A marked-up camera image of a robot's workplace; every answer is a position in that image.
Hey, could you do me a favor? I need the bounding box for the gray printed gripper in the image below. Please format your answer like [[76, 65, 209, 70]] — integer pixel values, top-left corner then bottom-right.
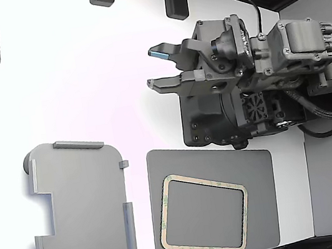
[[138, 13, 258, 104]]

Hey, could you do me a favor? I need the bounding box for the beige rectangular adhesive frame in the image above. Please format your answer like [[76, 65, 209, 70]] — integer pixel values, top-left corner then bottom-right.
[[150, 164, 258, 249]]

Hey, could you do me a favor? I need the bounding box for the dark gray rectangular mat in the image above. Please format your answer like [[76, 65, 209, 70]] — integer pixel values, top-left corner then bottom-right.
[[139, 131, 287, 249]]

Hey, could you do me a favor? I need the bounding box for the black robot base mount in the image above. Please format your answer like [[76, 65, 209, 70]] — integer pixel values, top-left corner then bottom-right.
[[176, 85, 253, 159]]

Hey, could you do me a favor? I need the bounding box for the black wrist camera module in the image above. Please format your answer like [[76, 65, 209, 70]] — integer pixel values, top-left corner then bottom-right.
[[206, 12, 255, 75]]

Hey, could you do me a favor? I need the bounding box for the thin black cable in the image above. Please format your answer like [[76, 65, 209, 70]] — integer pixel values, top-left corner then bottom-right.
[[244, 0, 265, 38]]

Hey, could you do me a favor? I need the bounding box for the gray frame holder with legs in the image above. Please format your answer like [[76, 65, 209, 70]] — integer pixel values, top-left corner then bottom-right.
[[14, 130, 144, 249]]

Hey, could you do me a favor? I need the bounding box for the braided black cable loop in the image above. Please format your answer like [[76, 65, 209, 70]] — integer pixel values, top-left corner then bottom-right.
[[285, 81, 332, 126]]

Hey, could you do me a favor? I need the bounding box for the smooth black cable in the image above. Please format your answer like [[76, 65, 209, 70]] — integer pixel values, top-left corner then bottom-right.
[[298, 119, 332, 142]]

